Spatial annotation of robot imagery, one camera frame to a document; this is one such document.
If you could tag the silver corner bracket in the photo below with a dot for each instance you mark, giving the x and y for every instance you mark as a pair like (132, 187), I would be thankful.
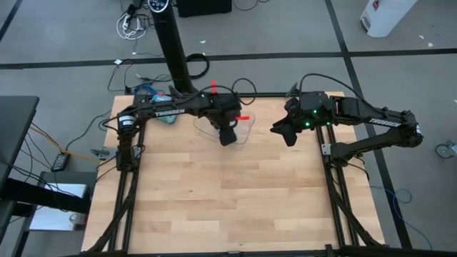
(325, 149)

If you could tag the red tape strip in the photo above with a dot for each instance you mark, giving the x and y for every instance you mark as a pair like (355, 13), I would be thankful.
(214, 87)
(243, 118)

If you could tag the grey metal bracket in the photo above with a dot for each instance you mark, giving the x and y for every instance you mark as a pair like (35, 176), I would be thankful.
(101, 153)

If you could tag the white paper tag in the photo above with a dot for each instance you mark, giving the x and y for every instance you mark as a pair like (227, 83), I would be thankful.
(118, 61)

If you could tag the caster wheel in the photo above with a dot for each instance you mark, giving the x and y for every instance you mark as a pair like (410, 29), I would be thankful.
(446, 150)

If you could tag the white panel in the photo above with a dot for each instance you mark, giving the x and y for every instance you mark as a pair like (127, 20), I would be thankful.
(50, 219)

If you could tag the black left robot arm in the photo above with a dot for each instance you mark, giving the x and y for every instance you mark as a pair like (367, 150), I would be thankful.
(168, 110)

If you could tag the white power strip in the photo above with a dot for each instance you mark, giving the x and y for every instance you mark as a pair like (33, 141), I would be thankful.
(125, 22)

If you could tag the glass jar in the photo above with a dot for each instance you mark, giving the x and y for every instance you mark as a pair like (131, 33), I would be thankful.
(75, 217)

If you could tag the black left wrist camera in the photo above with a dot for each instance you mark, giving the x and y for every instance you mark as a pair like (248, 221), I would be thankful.
(228, 136)

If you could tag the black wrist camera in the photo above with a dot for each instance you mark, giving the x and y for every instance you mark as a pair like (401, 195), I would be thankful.
(290, 136)
(228, 136)

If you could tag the black power adapter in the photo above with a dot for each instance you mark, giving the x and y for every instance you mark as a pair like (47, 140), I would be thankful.
(60, 162)

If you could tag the green first aid kit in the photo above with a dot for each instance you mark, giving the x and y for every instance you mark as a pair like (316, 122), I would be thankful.
(168, 119)

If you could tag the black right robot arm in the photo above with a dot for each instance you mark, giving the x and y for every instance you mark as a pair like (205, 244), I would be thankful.
(382, 121)

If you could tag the black aluminium table frame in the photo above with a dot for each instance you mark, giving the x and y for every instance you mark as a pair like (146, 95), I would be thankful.
(392, 252)

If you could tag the white trash bin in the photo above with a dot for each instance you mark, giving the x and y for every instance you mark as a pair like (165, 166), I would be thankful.
(385, 18)

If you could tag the black desk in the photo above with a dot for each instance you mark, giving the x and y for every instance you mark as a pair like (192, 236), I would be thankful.
(16, 125)

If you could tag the black stand beam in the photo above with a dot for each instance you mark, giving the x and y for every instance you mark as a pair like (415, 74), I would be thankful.
(43, 196)

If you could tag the clear plastic tray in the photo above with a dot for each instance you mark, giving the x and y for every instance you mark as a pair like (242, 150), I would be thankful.
(246, 132)

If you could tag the black tower fan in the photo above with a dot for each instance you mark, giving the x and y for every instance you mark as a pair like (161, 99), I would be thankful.
(175, 46)

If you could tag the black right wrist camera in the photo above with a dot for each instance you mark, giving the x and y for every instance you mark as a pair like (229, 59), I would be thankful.
(290, 136)

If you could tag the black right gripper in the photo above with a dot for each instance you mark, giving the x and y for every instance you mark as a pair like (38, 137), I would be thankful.
(294, 110)

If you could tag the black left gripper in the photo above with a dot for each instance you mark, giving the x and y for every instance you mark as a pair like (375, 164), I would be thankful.
(226, 109)

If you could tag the black equipment box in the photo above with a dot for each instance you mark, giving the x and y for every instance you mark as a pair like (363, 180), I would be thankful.
(203, 7)

